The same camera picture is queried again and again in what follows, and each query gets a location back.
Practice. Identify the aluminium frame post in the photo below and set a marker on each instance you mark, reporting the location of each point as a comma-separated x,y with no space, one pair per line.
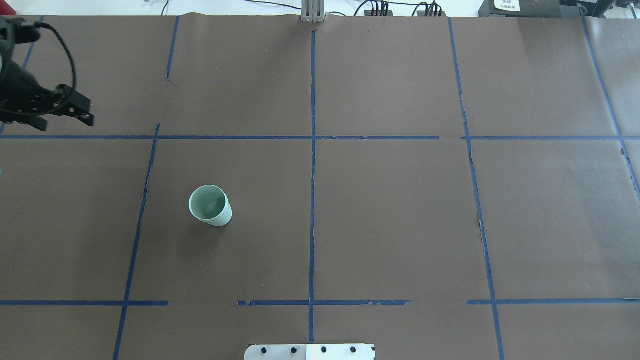
313,11

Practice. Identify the white pedestal column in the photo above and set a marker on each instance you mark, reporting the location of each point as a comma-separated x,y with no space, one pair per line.
328,351

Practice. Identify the mint green cup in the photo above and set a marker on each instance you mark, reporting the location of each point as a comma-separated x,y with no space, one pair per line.
218,213
202,196

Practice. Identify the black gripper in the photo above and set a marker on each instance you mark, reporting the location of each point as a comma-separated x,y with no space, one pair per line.
22,94

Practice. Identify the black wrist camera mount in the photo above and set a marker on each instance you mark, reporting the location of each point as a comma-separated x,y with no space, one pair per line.
14,31

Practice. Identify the black desktop box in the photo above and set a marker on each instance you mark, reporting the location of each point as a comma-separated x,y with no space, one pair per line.
553,9

